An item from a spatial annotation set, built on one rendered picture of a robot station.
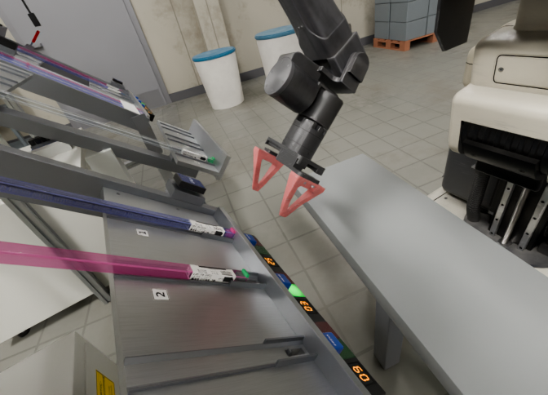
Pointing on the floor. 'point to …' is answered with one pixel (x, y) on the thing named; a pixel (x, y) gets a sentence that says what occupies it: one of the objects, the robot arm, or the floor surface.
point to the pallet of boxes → (404, 14)
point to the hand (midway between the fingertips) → (269, 197)
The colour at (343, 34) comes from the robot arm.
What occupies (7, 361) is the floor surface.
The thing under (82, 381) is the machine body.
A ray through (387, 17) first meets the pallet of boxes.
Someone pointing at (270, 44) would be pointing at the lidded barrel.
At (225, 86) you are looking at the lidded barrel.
